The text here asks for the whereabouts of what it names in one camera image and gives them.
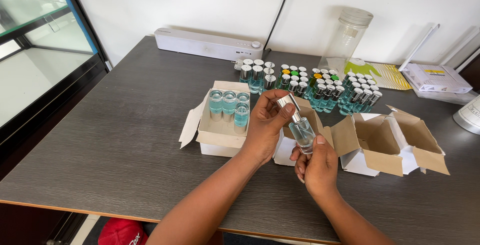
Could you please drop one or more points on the person's left hand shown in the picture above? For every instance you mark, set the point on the person's left hand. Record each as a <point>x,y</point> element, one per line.
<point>262,132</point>

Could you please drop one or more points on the person's right hand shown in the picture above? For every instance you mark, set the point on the person's right hand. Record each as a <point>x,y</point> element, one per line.
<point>320,172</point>

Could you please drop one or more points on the clear glass perfume bottle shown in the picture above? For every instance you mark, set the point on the clear glass perfume bottle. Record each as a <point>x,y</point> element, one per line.
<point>302,132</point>

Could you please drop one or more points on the silver bottle cap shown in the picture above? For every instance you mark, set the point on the silver bottle cap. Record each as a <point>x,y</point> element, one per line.
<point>289,100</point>

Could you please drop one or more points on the upturned blue perfume bottle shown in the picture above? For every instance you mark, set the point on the upturned blue perfume bottle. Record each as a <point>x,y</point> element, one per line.
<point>243,97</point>
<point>241,119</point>
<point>215,104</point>
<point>229,106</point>

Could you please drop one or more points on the empty white cardboard box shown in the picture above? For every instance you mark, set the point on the empty white cardboard box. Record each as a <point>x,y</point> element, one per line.
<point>378,151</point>
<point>285,149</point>
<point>423,140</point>

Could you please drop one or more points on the white cardboard box with bottles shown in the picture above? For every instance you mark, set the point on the white cardboard box with bottles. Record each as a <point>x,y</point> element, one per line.
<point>221,140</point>

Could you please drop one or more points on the small white plug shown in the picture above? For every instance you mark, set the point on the small white plug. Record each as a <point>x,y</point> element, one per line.
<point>238,64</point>

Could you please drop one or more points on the group of silver-capped perfume bottles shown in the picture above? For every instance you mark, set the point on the group of silver-capped perfume bottles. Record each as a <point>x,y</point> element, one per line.
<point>326,89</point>

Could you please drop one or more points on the white bar-shaped speaker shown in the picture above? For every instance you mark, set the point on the white bar-shaped speaker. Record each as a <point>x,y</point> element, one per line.
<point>202,44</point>

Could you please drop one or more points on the green and yellow paper packet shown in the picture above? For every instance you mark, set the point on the green and yellow paper packet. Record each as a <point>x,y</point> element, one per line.
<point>390,75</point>

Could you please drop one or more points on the clear plastic jar with lid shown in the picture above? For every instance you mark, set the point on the clear plastic jar with lid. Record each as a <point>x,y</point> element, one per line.
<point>343,44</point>

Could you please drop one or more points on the clear plastic bag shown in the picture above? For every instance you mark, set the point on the clear plastic bag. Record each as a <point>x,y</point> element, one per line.
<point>446,96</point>

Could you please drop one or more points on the white router with antennas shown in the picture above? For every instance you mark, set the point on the white router with antennas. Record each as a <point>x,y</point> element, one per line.
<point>435,78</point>

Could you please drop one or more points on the white cylinder with silver base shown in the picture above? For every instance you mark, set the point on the white cylinder with silver base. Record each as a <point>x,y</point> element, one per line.
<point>470,115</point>

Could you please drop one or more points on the red cap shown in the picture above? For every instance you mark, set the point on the red cap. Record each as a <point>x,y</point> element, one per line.
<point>120,233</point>

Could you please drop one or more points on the glass display cabinet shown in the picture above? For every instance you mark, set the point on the glass display cabinet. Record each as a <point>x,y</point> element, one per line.
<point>41,57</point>

